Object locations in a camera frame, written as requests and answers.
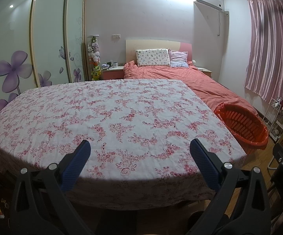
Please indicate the pink floral tablecloth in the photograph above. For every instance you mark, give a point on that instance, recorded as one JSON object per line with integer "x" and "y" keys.
{"x": 95, "y": 117}

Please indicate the white mug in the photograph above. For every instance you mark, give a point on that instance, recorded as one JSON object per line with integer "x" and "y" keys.
{"x": 114, "y": 64}

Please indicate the column of plush toys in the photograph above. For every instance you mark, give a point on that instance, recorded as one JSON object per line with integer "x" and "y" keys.
{"x": 94, "y": 52}

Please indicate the salmon pink duvet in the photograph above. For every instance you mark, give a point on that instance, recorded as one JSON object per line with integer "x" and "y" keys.
{"x": 180, "y": 77}

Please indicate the pink striped pillow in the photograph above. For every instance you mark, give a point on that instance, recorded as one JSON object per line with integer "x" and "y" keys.
{"x": 178, "y": 59}

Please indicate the orange plastic basket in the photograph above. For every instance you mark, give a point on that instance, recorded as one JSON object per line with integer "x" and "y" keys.
{"x": 242, "y": 123}

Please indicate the white wall socket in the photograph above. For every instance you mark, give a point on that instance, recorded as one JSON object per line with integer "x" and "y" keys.
{"x": 116, "y": 36}

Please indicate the white floral pillow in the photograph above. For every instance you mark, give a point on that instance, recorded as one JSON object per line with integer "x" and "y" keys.
{"x": 152, "y": 57}

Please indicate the air conditioner pipe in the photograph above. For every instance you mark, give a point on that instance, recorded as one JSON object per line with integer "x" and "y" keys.
{"x": 219, "y": 22}

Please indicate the yellow green plush toy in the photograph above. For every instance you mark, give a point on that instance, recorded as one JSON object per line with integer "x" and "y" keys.
{"x": 96, "y": 73}

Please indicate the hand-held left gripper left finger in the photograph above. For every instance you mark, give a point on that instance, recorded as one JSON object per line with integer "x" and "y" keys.
{"x": 76, "y": 166}

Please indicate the white air conditioner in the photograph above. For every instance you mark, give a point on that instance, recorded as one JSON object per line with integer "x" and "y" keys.
{"x": 208, "y": 1}

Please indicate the beige nightstand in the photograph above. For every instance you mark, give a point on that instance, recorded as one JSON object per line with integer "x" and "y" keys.
{"x": 205, "y": 69}

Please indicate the orange white floor scrap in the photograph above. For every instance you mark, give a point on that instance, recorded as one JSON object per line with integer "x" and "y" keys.
{"x": 0, "y": 211}

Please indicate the black mug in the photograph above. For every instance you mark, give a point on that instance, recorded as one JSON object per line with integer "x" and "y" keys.
{"x": 109, "y": 64}

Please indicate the pink white nightstand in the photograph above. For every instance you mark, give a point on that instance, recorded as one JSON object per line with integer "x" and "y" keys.
{"x": 113, "y": 74}

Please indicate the beige pink headboard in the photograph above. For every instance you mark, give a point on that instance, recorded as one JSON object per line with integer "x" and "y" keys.
{"x": 153, "y": 44}

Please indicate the white floral sliding wardrobe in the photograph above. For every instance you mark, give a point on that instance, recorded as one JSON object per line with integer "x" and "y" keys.
{"x": 46, "y": 41}

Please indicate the pink striped curtain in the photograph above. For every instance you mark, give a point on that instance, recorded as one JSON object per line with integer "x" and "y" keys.
{"x": 272, "y": 46}

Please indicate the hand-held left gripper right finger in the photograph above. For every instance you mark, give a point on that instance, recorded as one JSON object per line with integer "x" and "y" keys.
{"x": 204, "y": 166}

